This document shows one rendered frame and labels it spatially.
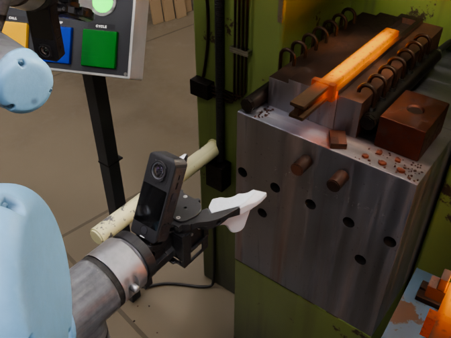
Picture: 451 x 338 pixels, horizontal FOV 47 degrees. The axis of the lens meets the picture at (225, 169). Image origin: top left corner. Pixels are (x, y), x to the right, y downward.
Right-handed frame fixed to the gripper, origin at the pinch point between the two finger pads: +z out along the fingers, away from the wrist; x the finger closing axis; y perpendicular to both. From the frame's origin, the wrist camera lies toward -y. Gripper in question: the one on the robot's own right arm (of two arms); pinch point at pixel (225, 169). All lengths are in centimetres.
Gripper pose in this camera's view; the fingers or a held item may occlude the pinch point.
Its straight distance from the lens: 77.2
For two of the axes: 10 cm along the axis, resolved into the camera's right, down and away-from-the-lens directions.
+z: 6.1, -4.9, 6.2
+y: 0.0, 7.8, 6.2
